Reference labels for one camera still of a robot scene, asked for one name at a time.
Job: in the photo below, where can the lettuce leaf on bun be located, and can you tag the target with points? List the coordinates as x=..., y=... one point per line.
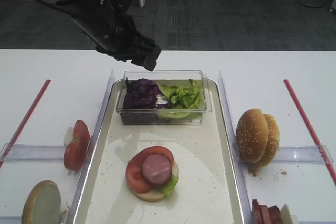
x=168, y=188

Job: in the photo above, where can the tomato slice on tray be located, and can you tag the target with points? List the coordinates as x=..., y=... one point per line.
x=133, y=171

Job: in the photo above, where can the upright bun half left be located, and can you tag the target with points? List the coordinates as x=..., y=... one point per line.
x=42, y=204

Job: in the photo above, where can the red strip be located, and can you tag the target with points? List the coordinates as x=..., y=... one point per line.
x=307, y=124
x=25, y=119

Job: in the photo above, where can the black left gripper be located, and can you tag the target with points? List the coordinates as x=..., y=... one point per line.
x=114, y=32

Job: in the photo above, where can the silver metal tray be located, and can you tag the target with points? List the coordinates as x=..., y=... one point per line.
x=206, y=190

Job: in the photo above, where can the bottom bun on tray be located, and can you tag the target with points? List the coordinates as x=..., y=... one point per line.
x=154, y=194

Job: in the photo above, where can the purple cabbage in container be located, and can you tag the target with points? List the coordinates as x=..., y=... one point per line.
x=143, y=94

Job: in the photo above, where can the right upper clear rail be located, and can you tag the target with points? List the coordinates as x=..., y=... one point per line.
x=313, y=154

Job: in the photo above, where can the clear plastic container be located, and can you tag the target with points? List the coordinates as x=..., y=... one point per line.
x=164, y=116

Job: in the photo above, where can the green lettuce in container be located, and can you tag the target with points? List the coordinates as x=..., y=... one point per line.
x=181, y=97

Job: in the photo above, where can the sesame bun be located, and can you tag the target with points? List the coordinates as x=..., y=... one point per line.
x=273, y=141
x=252, y=135

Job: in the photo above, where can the upright tomato slices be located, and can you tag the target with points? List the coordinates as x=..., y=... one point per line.
x=75, y=152

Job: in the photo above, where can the sesame bun front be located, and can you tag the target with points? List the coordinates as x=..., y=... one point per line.
x=252, y=135

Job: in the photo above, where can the left clear long divider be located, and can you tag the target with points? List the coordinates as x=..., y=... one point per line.
x=81, y=201

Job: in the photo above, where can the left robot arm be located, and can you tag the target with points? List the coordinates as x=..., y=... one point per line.
x=108, y=24

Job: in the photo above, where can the left red strip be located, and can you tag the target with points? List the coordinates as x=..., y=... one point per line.
x=25, y=119

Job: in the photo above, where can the clear rail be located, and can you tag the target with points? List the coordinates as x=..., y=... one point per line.
x=313, y=154
x=21, y=152

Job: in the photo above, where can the right red strip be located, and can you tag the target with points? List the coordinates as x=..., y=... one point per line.
x=307, y=124

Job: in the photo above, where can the sliced sausage stack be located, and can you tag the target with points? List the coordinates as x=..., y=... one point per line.
x=263, y=214

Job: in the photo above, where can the left upper clear rail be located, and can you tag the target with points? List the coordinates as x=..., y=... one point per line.
x=21, y=152

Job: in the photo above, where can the sesame bun rear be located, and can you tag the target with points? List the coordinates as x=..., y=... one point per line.
x=273, y=141

